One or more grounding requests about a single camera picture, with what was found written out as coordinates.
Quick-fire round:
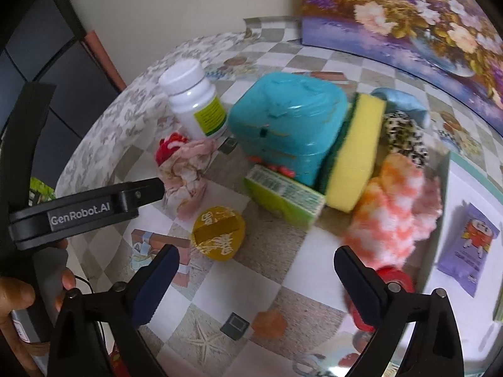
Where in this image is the red tape roll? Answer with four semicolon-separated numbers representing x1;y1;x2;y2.
345;265;417;333

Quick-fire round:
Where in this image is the purple snack packet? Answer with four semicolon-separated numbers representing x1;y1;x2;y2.
437;203;500;298

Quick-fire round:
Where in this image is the red chenille scrunchie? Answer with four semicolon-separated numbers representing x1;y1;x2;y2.
154;132;188;166

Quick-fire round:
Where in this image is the orange white fluffy cloth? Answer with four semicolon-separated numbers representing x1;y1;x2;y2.
343;153;442;270

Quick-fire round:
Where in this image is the yellow round soap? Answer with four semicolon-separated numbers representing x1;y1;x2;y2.
191;206;246;261

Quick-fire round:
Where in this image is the yellow green sponge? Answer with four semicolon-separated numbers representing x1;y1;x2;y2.
315;94;386;213

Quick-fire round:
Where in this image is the green barcode tissue pack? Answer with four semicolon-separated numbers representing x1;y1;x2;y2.
243;165;325;229

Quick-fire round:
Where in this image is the leopard print scrunchie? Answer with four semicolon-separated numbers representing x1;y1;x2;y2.
384;111;429;168

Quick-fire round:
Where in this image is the person left hand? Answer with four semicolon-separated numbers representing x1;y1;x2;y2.
1;239;76;376

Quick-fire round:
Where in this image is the white teal tray box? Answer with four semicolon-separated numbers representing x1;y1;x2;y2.
418;152;502;375

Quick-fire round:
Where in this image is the grey floral tablecloth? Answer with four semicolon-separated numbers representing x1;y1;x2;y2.
55;32;245;198

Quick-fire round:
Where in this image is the white pill bottle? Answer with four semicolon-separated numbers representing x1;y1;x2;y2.
158;58;228;139

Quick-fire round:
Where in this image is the checkered printed tablecloth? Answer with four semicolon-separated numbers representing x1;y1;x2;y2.
92;18;502;376

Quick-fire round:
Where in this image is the teal plastic toy box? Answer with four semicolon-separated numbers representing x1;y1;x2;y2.
229;72;349;186

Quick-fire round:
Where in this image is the light blue cloth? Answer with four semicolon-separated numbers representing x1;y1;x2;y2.
371;88;431;128

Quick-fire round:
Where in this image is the floral canvas painting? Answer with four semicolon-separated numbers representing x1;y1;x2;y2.
302;0;502;111

